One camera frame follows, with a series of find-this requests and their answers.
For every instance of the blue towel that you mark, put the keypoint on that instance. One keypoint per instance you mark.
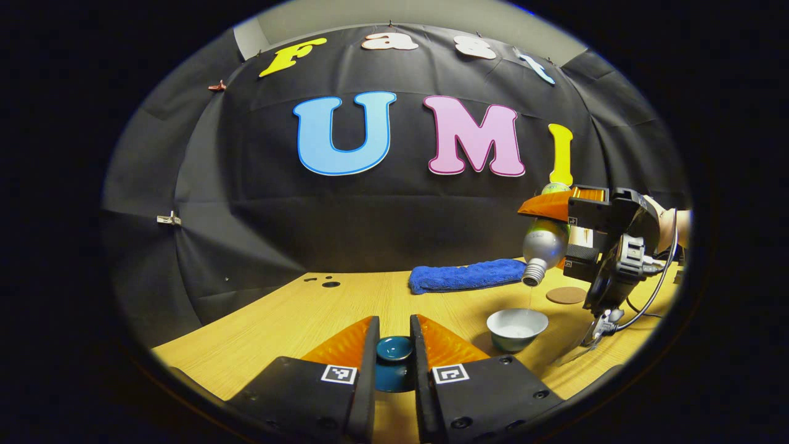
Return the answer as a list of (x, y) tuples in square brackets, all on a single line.
[(465, 275)]

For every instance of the round brown coaster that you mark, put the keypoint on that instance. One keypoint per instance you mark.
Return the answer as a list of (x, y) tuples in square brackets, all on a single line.
[(566, 295)]

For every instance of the red clip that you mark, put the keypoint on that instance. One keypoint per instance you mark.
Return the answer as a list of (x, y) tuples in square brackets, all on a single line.
[(217, 86)]

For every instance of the silver and green water bottle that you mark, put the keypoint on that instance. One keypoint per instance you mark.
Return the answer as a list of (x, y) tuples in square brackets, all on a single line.
[(543, 246)]

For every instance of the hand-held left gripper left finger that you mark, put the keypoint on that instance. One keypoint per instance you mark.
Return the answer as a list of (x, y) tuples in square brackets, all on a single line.
[(367, 394)]

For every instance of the blue teacup lid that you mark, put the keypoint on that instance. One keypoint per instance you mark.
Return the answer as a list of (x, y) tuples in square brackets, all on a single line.
[(394, 364)]

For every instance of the white and green teacup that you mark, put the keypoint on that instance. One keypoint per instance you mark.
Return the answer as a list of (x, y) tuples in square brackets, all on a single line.
[(516, 327)]

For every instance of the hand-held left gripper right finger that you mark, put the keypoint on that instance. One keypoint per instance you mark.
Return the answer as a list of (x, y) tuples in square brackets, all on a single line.
[(422, 394)]

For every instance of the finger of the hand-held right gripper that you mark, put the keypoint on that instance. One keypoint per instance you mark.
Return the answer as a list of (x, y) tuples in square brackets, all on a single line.
[(585, 259), (585, 209)]

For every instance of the white clip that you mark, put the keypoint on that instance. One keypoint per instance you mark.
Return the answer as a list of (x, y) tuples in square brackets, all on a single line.
[(168, 218)]

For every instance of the black backdrop cloth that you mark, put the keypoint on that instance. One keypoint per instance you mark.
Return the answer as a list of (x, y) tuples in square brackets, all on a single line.
[(370, 222)]

